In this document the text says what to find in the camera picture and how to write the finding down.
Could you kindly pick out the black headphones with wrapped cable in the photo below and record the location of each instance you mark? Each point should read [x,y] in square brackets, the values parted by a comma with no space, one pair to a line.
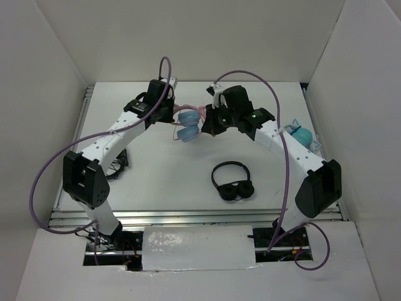
[118,165]

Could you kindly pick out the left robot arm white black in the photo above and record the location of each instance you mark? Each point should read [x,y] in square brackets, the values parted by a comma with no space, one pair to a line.
[85,173]

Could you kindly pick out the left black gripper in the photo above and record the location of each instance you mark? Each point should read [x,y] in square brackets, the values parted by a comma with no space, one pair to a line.
[168,118]

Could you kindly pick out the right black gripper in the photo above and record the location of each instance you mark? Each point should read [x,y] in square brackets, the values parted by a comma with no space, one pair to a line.
[210,125]

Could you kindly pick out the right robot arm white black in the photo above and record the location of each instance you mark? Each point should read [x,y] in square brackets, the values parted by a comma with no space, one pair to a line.
[321,184]

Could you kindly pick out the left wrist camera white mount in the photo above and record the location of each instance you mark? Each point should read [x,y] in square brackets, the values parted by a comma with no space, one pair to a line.
[172,84]

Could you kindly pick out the aluminium rail frame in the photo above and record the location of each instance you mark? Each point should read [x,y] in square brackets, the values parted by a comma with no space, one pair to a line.
[169,182]

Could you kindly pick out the black folded headphones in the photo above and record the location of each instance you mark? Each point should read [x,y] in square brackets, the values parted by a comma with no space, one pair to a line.
[236,190]

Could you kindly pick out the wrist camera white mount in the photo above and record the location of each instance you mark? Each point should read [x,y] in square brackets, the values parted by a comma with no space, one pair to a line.
[172,84]
[216,91]

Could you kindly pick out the white foil-taped cover plate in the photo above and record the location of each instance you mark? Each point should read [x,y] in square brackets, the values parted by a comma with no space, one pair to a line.
[197,248]

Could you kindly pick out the blue pink cat-ear headphones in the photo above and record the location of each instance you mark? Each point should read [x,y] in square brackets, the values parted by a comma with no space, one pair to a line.
[187,126]

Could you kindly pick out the teal cat-ear headphones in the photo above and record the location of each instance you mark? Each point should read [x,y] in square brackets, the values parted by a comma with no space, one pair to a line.
[304,136]

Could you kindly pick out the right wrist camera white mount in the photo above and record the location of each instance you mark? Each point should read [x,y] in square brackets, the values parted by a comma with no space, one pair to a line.
[216,91]

